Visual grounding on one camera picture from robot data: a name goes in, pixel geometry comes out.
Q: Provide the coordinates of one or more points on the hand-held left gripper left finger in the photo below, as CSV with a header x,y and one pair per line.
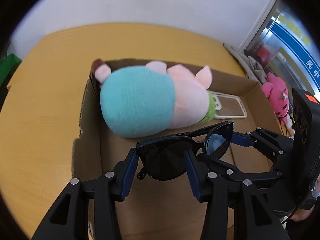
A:
x,y
128,172

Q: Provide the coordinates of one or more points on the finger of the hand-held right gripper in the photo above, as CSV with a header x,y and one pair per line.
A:
x,y
241,140
220,163

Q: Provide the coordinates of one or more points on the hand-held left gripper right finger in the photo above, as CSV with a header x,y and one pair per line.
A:
x,y
192,172

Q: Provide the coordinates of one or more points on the black sunglasses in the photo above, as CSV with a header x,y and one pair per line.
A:
x,y
165,160

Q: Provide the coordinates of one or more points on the brown cardboard box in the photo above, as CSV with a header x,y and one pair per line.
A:
x,y
155,205

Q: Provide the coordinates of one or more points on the person's right hand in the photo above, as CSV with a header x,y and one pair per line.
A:
x,y
301,215

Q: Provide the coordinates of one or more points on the white plush toy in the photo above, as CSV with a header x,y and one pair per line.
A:
x,y
289,123

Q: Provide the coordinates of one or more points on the pale phone case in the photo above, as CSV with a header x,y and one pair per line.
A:
x,y
241,107

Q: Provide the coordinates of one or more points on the teal pink green plush toy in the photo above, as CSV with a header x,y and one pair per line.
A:
x,y
140,100

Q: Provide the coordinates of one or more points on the grey cloth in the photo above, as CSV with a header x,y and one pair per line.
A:
x,y
252,62

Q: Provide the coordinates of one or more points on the brown plush item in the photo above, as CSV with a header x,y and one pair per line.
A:
x,y
98,64

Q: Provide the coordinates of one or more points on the blue wall sign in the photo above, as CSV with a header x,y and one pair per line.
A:
x,y
297,45

